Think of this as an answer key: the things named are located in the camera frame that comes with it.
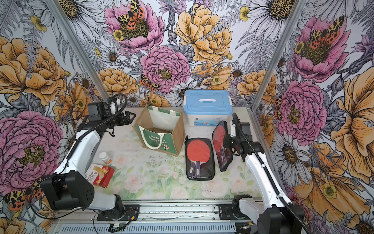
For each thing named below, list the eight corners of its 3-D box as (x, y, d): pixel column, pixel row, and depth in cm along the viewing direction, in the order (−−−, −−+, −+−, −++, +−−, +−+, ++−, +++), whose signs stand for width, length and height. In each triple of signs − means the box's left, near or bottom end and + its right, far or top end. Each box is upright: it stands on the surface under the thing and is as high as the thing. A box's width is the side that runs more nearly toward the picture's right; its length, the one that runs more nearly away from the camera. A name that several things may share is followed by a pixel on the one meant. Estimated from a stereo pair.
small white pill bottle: (106, 165, 92) (101, 160, 86) (103, 159, 94) (97, 154, 88) (113, 161, 93) (108, 156, 88) (109, 155, 96) (104, 150, 90)
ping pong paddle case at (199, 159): (184, 180, 87) (184, 178, 84) (185, 139, 105) (185, 137, 103) (216, 180, 87) (216, 178, 84) (211, 139, 105) (212, 137, 103)
